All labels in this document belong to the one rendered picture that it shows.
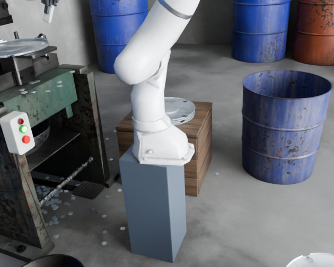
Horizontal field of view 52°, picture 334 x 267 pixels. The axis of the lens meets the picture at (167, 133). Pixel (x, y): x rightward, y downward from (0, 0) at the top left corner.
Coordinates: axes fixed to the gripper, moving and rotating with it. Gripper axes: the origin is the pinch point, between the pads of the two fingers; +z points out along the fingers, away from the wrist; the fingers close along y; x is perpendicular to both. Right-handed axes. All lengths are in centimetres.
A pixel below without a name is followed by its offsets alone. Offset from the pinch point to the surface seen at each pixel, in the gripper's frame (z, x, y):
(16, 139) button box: 27, -22, -38
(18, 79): 23.6, -2.3, -14.7
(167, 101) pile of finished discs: 34, -49, 44
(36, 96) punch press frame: 26.7, -10.9, -14.4
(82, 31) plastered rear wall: 106, 96, 207
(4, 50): 14.7, 5.3, -15.0
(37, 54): 8.9, -8.7, -14.8
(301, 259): 14, -119, -31
